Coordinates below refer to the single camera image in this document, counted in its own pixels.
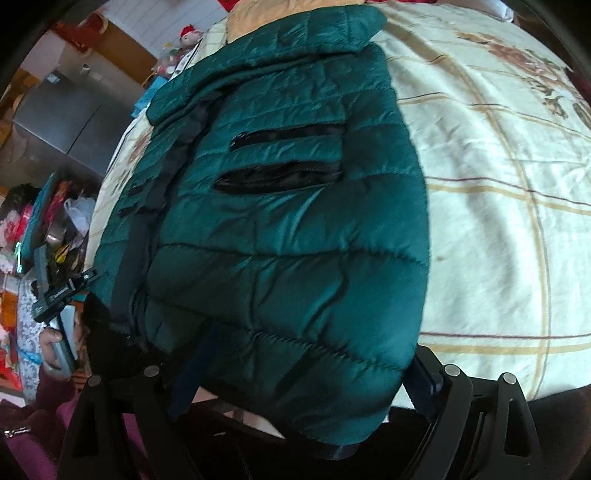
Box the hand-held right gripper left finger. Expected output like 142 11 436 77
58 323 218 480

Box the person's left hand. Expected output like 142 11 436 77
39 329 63 371

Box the cream floral blanket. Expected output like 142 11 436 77
88 0 591 411

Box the yellow fringed cloth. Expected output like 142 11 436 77
226 0 370 40

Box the white plastic bag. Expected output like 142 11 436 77
62 198 95 236

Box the plush toy with red hat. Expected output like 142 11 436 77
175 25 204 51

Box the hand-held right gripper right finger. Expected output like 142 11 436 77
402 344 546 480

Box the person's left forearm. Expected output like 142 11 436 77
0 364 93 480

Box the grey refrigerator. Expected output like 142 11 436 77
13 65 125 178

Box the teal pillow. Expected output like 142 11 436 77
18 173 58 273

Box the dark green puffer jacket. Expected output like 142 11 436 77
88 2 430 446

